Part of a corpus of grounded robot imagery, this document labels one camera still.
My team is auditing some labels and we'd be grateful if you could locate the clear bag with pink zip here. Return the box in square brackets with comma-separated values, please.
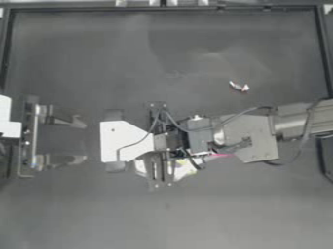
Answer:
[133, 153, 237, 183]

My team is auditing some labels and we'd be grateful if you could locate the candy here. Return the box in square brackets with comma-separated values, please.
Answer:
[228, 80, 252, 94]

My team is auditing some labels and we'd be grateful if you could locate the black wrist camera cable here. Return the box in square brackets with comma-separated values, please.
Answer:
[115, 108, 193, 163]

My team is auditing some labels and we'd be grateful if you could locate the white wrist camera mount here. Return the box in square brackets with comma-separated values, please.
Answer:
[99, 120, 157, 163]
[0, 94, 24, 139]

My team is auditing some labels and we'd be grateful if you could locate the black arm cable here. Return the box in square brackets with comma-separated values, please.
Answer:
[262, 96, 327, 167]

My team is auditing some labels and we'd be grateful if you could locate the black table frame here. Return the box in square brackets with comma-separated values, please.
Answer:
[0, 0, 333, 82]

